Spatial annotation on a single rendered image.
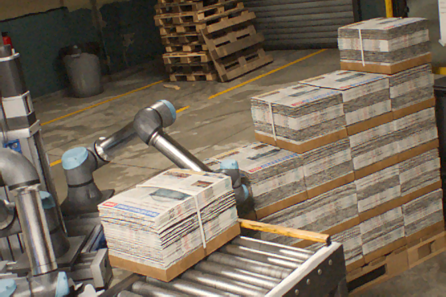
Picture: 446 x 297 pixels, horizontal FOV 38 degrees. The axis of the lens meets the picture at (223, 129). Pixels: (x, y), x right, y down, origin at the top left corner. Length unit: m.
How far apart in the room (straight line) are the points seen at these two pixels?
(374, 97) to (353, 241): 0.72
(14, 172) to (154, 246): 0.49
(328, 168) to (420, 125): 0.61
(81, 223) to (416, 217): 1.75
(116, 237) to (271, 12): 8.98
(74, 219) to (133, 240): 0.81
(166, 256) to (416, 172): 1.78
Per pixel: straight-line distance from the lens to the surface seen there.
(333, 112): 3.07
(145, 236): 2.11
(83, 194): 2.88
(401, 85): 3.33
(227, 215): 2.28
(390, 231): 3.48
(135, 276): 2.21
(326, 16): 10.41
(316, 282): 2.08
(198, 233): 2.18
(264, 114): 3.14
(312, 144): 3.01
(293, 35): 10.80
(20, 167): 2.03
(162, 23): 9.59
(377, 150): 3.29
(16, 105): 2.59
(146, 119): 2.59
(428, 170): 3.57
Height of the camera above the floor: 1.79
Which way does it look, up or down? 16 degrees down
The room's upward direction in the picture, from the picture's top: 10 degrees counter-clockwise
